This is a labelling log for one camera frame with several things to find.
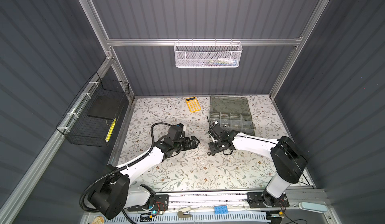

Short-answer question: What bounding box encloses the blue toy brick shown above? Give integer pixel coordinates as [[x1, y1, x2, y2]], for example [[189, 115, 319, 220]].
[[214, 206, 228, 215]]

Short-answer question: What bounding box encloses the black wire mesh basket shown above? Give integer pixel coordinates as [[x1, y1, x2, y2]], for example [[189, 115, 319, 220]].
[[57, 74, 130, 147]]

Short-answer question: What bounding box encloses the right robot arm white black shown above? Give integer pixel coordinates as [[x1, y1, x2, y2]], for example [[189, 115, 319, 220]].
[[208, 122, 308, 208]]

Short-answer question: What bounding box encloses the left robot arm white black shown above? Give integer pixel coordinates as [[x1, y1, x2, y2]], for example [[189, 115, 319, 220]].
[[79, 123, 200, 220]]

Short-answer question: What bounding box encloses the floral patterned table mat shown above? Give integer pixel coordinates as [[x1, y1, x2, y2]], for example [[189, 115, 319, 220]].
[[118, 97, 276, 192]]

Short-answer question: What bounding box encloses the light blue oblong case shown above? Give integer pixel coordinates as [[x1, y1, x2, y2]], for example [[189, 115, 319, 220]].
[[298, 202, 327, 214]]

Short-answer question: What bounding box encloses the green transparent compartment organizer box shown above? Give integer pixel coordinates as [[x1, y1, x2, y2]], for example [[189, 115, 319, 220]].
[[209, 96, 255, 136]]

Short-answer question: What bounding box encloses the white wire mesh basket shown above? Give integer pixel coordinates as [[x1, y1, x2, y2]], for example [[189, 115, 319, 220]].
[[173, 41, 243, 68]]

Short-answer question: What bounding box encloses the yellow calculator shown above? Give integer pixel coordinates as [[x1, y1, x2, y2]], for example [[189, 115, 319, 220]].
[[185, 97, 201, 113]]

